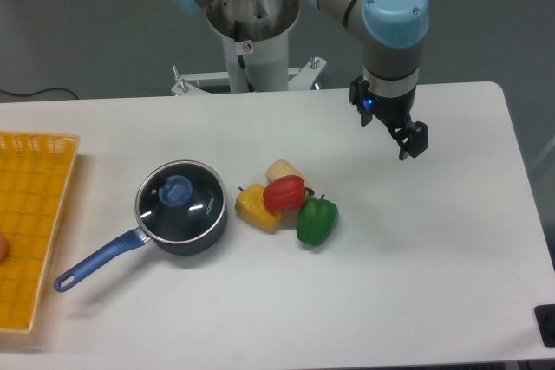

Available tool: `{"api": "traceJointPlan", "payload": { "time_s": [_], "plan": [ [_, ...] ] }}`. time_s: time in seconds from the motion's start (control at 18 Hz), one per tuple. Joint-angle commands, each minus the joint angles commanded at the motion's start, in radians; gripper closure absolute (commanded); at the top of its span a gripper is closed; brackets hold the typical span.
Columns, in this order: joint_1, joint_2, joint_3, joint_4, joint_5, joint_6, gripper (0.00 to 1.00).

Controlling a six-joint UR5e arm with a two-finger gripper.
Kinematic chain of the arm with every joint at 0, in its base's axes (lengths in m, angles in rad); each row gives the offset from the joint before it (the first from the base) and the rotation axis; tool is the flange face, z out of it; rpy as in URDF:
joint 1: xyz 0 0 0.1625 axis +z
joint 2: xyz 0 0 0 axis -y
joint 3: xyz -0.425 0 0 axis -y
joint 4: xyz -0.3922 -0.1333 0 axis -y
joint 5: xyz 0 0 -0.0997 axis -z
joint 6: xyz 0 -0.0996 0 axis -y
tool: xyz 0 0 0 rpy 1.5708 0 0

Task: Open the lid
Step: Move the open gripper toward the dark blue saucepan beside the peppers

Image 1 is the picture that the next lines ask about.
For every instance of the red toy bell pepper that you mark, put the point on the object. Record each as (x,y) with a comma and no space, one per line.
(286,193)

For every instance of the orange object in basket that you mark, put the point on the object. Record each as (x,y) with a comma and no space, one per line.
(4,247)

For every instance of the green toy bell pepper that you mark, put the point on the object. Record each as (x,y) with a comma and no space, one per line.
(316,220)

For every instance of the dark blue saucepan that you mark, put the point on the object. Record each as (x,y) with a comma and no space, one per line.
(130,240)

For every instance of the yellow toy bell pepper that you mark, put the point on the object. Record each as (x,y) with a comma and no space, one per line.
(250,207)

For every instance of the beige toy bread roll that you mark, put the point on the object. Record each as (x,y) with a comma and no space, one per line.
(282,168)

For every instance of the yellow woven basket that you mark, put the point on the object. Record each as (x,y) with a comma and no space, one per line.
(36,169)

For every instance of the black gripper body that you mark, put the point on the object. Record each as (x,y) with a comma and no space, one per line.
(393,112)

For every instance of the black table corner socket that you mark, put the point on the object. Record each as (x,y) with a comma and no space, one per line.
(545,317)

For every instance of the glass pot lid blue knob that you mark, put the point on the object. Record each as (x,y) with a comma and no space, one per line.
(182,206)

